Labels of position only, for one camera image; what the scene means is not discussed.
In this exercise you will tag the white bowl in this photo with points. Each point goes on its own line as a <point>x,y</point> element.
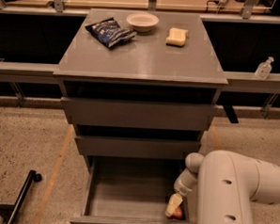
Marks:
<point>142,22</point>

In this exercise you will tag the grey drawer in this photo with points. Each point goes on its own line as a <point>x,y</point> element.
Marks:
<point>187,117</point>
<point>135,148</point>
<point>124,190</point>

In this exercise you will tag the grey bottom drawer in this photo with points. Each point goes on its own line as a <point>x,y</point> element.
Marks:
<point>124,190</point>

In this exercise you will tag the yellow sponge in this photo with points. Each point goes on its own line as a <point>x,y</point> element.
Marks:
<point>177,37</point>

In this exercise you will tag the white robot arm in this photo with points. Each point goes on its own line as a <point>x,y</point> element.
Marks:
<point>226,184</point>

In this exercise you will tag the grey top drawer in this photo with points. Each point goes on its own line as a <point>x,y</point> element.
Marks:
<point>187,117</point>

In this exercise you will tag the black metal stand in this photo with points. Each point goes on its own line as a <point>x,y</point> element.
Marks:
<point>9,212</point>

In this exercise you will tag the red apple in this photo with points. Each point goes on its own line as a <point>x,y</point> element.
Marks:
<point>177,214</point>

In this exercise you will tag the grey drawer cabinet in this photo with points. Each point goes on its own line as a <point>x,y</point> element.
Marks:
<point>145,69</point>

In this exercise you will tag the grey middle drawer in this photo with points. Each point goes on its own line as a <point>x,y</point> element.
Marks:
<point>135,148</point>

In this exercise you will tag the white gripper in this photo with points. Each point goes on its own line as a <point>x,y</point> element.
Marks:
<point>182,187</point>

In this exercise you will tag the clear sanitizer bottle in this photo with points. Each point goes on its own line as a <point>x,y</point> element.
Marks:
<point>264,69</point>

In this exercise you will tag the blue chip bag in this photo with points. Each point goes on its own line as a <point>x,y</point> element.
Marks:
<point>109,33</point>

